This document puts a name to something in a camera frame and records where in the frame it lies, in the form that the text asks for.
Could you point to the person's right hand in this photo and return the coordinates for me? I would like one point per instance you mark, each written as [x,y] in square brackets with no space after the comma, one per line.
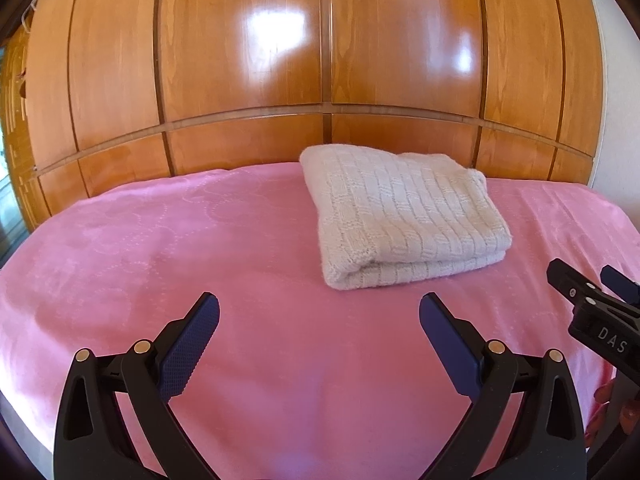
[604,394]

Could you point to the wooden framed window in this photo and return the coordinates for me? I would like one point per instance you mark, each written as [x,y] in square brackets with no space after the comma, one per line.
[12,135]

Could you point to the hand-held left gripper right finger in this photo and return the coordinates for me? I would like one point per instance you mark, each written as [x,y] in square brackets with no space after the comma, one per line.
[447,345]

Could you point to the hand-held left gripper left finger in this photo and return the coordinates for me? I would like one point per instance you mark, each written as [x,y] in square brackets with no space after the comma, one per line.
[192,340]

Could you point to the wooden wardrobe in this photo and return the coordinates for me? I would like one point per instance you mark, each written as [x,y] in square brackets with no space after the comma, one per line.
[250,85]

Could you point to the pink blanket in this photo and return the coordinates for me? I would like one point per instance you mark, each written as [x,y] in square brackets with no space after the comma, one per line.
[200,240]

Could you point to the cream knitted sweater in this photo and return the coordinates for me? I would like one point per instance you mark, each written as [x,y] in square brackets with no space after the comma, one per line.
[400,210]

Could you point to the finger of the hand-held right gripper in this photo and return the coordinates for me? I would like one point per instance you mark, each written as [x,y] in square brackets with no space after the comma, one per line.
[622,287]
[570,282]

